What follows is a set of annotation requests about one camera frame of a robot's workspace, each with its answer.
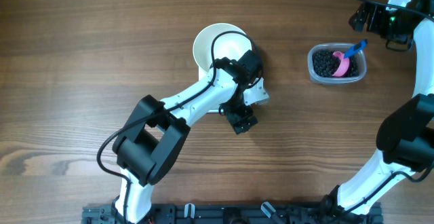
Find white bowl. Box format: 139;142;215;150
193;23;252;76

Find black beans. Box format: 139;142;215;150
313;50;359;78

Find clear plastic container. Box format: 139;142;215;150
307;43;367;85

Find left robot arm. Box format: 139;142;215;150
113;50;264;223

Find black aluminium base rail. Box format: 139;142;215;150
81;202;384;224

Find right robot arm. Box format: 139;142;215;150
319;0;433;223

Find white digital kitchen scale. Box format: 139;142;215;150
198;69;224;113

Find pink scoop with blue handle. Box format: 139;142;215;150
332;39;368;77

